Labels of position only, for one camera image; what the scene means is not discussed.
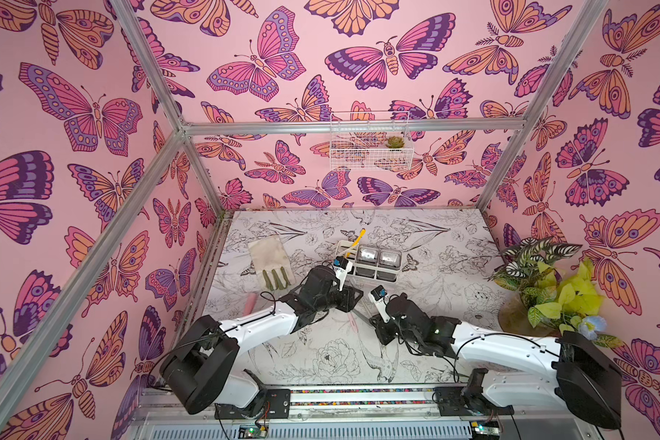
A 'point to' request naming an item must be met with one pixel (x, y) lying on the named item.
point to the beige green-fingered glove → (271, 263)
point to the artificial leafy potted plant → (551, 299)
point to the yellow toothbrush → (357, 242)
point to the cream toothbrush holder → (371, 262)
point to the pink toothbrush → (353, 322)
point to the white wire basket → (376, 140)
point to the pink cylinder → (250, 302)
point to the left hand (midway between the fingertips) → (362, 291)
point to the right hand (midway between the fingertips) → (371, 317)
